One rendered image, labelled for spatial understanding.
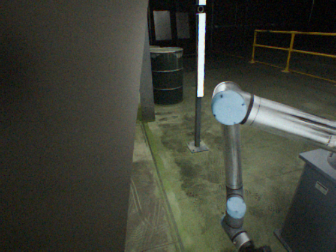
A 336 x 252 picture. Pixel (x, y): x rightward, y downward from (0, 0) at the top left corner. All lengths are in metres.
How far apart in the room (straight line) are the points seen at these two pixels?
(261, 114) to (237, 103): 0.09
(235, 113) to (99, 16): 0.52
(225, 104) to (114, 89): 0.44
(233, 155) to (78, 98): 0.78
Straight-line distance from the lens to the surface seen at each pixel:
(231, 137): 0.93
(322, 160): 1.20
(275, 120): 0.74
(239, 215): 1.05
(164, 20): 7.53
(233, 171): 1.04
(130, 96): 0.35
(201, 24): 1.83
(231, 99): 0.68
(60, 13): 0.33
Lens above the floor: 1.25
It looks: 27 degrees down
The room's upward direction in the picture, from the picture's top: 3 degrees counter-clockwise
